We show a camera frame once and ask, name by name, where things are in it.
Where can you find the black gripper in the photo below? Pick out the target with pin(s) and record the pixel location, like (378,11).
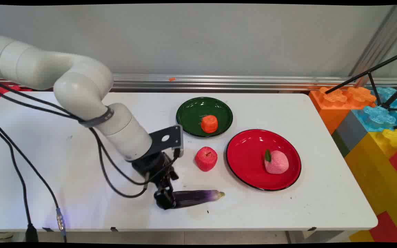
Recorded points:
(153,165)

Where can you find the purple toy eggplant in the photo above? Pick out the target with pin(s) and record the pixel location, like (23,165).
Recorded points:
(198,197)

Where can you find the orange toy persimmon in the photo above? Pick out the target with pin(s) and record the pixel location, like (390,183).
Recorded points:
(209,124)

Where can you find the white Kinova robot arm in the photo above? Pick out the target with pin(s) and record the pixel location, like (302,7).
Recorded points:
(81,89)

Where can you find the red toy apple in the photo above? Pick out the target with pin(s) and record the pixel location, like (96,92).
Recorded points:
(206,159)

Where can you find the green round plate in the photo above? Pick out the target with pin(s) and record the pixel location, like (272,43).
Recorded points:
(191,117)

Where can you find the red round plate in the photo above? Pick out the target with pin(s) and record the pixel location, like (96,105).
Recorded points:
(246,158)

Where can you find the pink toy peach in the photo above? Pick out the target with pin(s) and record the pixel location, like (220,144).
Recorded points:
(277,162)

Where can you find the beige round floor disc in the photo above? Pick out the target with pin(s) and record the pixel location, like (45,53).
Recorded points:
(2,235)

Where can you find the orange giant building block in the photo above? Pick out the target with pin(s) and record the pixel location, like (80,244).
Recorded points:
(333,106)

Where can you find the grey giant building block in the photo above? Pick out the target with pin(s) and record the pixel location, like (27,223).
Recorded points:
(352,129)

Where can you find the yellow giant building block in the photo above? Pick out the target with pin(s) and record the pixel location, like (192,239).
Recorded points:
(377,172)

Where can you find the blue giant building block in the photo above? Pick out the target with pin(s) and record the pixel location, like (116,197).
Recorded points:
(377,117)

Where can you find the black tripod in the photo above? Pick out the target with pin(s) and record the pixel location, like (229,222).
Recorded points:
(370,71)

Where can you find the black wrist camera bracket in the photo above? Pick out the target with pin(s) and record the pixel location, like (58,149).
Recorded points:
(165,137)

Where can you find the aluminium rail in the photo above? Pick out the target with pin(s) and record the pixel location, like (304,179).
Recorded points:
(253,82)

